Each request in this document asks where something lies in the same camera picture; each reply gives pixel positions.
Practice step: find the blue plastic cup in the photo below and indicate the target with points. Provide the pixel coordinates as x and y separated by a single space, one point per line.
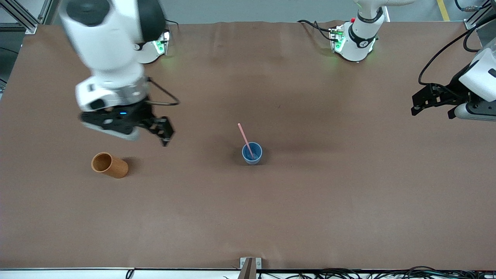
252 158

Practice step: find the brown table cover sheet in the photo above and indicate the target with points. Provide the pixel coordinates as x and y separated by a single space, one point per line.
240 217

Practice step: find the green lit base plate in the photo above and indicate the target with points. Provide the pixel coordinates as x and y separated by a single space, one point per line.
161 45
338 40

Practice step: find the green lit left base plate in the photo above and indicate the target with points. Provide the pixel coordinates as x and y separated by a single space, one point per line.
338 40

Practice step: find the pink chopstick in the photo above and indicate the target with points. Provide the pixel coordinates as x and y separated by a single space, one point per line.
244 135

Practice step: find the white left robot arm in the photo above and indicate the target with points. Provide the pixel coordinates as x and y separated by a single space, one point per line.
358 42

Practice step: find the metal camera post bracket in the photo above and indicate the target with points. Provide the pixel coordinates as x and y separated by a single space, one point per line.
250 267

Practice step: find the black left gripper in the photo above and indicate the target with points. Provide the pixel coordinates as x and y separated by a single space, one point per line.
452 92

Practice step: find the aluminium frame profile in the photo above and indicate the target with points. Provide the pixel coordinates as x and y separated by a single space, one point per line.
23 17

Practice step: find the yellow floor tape strip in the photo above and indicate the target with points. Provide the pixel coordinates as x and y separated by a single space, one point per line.
443 11

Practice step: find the green lit right base plate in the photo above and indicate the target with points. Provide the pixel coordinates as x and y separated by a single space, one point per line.
161 45

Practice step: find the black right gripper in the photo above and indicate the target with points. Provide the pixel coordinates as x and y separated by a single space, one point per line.
138 113

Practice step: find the brown wooden cup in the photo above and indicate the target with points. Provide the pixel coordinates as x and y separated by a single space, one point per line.
116 168

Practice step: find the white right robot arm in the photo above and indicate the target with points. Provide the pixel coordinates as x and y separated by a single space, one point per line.
104 46

